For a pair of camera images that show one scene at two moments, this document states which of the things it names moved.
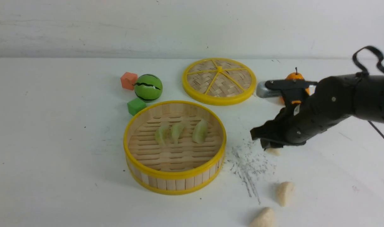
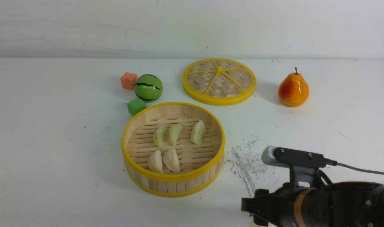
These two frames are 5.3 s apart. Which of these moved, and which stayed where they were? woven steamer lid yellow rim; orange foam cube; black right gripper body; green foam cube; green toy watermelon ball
Moved: black right gripper body
Stayed: woven steamer lid yellow rim; orange foam cube; green toy watermelon ball; green foam cube
